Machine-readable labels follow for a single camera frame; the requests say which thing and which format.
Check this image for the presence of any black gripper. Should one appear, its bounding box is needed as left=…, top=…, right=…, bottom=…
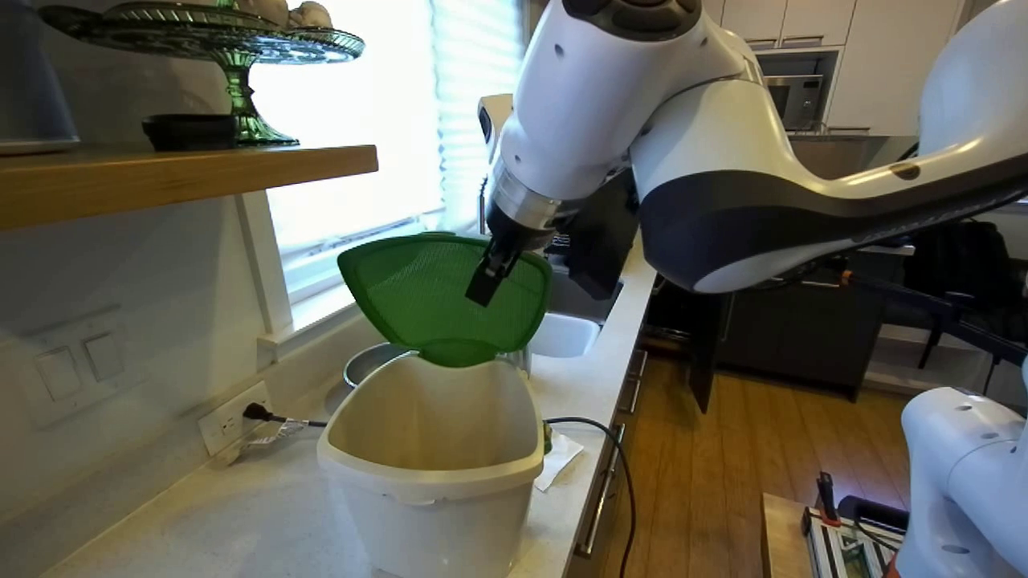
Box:
left=463, top=204, right=560, bottom=311

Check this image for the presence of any green bin lid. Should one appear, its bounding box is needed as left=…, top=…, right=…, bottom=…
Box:
left=335, top=229, right=560, bottom=373

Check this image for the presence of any white serviette tissue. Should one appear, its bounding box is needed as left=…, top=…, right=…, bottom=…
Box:
left=530, top=431, right=591, bottom=498

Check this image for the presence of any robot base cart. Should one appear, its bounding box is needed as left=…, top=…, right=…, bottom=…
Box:
left=758, top=467, right=915, bottom=578

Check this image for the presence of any white plastic waste bin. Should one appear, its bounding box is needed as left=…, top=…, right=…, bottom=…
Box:
left=316, top=350, right=551, bottom=578

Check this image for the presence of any white window blind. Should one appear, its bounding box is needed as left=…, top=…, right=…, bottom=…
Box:
left=431, top=0, right=530, bottom=236

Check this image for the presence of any black power plug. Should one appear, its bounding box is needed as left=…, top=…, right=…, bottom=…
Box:
left=242, top=400, right=288, bottom=428

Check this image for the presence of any dark kitchen island cabinet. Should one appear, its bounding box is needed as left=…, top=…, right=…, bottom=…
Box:
left=715, top=269, right=894, bottom=402

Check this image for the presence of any beige round food item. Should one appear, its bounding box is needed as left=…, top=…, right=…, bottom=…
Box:
left=288, top=0, right=338, bottom=34
left=242, top=0, right=293, bottom=30

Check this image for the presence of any small black bowl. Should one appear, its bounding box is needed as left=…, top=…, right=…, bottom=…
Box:
left=138, top=112, right=242, bottom=156

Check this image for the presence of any green glass cake stand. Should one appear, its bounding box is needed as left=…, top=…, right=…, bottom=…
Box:
left=40, top=0, right=369, bottom=152

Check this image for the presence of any steel built-in microwave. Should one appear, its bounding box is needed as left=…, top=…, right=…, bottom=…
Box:
left=756, top=49, right=843, bottom=134

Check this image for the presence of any black chair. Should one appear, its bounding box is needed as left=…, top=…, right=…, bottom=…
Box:
left=887, top=216, right=1028, bottom=373

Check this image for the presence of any white window frame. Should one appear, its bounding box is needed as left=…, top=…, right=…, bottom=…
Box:
left=236, top=0, right=540, bottom=347

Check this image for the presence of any long silver cabinet handle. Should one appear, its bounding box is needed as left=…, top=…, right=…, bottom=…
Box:
left=571, top=421, right=635, bottom=562

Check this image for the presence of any white wall outlet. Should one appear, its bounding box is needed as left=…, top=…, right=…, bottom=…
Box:
left=196, top=379, right=275, bottom=460

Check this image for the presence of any wooden wall shelf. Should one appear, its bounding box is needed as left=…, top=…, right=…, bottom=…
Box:
left=0, top=142, right=381, bottom=236

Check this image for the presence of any white light switch plate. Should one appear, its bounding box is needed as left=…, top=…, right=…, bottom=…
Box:
left=14, top=304, right=138, bottom=428

